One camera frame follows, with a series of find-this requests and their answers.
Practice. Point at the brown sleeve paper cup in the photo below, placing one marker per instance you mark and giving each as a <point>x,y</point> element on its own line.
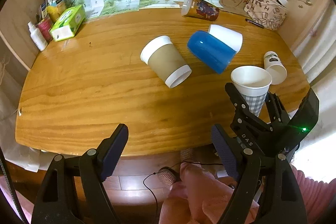
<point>161,55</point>

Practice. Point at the blue plastic cup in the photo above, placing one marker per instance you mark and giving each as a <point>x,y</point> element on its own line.
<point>211,51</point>

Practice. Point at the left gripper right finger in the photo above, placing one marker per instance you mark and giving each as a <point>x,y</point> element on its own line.
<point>281,199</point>

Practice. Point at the white plastic bottle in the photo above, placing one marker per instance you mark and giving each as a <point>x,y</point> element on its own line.
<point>37,37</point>

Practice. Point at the brown printed paper cup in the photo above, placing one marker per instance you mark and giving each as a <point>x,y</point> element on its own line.
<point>200,9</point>

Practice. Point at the red pen holder can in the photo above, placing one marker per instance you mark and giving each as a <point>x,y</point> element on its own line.
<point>45,26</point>

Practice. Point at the yellow container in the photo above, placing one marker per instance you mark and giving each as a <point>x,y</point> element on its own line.
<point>56,9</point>

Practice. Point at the green tissue box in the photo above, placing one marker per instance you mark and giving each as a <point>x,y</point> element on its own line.
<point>68,23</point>

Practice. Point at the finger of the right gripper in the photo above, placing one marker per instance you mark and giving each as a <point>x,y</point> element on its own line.
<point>276,110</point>
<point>243,116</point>

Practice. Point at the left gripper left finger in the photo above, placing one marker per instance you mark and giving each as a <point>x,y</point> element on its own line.
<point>57,200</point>

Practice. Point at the small white green-print cup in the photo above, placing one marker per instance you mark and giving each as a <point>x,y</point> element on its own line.
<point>274,66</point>

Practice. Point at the black pen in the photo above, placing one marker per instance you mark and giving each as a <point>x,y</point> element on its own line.
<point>254,23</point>

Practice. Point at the grey checkered paper cup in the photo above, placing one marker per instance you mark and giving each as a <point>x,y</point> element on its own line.
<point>253,84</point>

